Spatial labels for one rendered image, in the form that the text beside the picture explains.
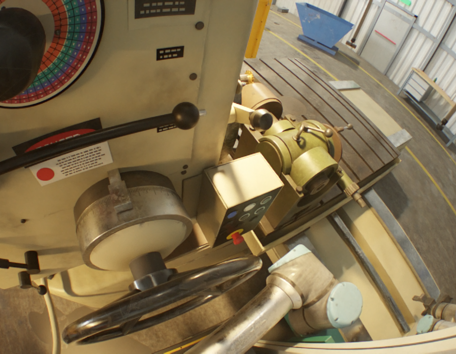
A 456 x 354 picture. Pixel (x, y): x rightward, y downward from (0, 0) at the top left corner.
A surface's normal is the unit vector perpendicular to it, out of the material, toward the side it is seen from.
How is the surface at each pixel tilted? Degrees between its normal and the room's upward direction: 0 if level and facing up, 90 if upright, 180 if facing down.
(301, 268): 14
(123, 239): 60
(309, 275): 4
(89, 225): 37
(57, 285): 0
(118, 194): 0
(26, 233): 90
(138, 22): 90
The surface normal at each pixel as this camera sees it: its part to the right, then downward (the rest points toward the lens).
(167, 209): 0.63, -0.65
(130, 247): 0.44, 0.39
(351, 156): 0.18, -0.59
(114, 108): 0.47, 0.76
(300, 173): -0.64, -0.06
